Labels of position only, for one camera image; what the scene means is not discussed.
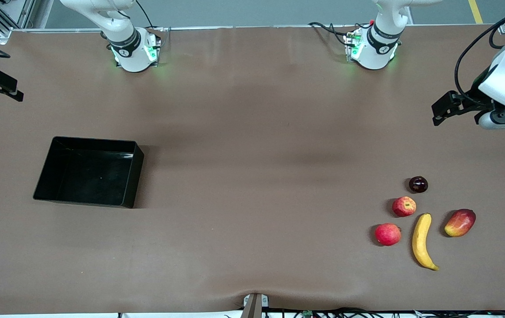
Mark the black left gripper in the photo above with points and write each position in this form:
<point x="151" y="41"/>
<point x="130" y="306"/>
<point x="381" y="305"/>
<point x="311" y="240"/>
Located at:
<point x="476" y="94"/>

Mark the red yellow apple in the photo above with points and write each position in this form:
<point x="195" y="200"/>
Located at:
<point x="404" y="206"/>

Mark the black plastic box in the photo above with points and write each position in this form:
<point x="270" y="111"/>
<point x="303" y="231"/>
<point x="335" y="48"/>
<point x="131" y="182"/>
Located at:
<point x="89" y="176"/>

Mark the yellow banana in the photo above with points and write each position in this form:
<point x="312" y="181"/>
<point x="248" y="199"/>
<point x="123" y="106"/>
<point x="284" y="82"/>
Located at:
<point x="420" y="243"/>

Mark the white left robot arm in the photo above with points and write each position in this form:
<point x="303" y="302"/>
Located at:
<point x="378" y="48"/>

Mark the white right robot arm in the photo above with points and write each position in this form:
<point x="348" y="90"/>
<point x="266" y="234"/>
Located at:
<point x="130" y="53"/>

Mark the dark purple plum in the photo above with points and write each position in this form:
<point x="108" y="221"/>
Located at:
<point x="418" y="184"/>

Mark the red yellow mango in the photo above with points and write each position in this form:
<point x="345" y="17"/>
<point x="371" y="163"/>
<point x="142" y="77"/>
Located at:
<point x="460" y="223"/>

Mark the red pomegranate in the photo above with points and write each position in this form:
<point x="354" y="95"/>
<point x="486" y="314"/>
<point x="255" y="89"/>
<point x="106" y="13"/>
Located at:
<point x="387" y="234"/>

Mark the brown table mat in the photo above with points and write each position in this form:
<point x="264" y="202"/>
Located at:
<point x="256" y="176"/>

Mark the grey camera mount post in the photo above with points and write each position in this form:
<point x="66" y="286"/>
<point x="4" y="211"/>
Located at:
<point x="254" y="307"/>

